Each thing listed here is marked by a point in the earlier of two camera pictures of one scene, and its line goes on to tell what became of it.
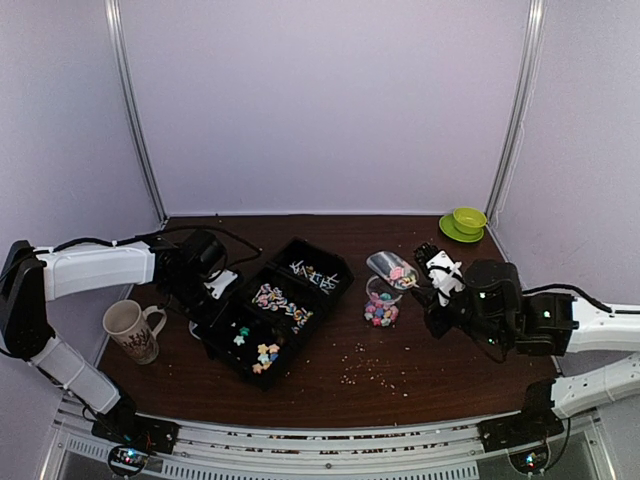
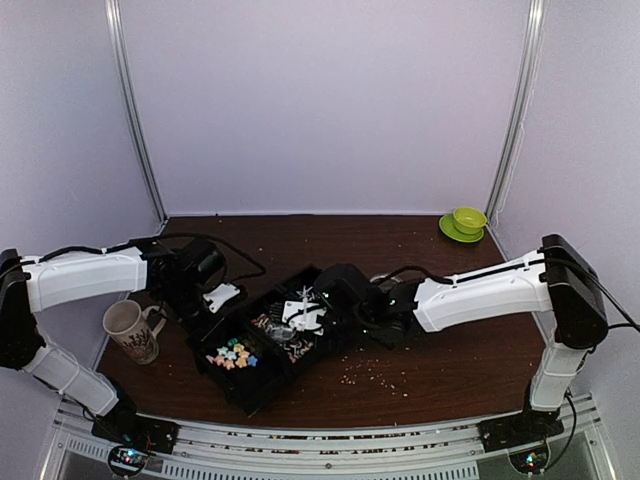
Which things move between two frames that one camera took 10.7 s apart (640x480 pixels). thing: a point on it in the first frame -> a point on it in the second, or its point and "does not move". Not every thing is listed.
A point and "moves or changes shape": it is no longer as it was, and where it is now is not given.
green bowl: x=469 y=219 does not move
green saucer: x=446 y=223 does not move
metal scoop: x=393 y=270 -> x=282 y=333
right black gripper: x=429 y=300 -> x=324 y=350
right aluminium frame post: x=534 y=38 does not move
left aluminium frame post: x=113 y=12 does not move
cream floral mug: x=135 y=331 does not move
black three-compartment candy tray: x=275 y=311 moves or changes shape
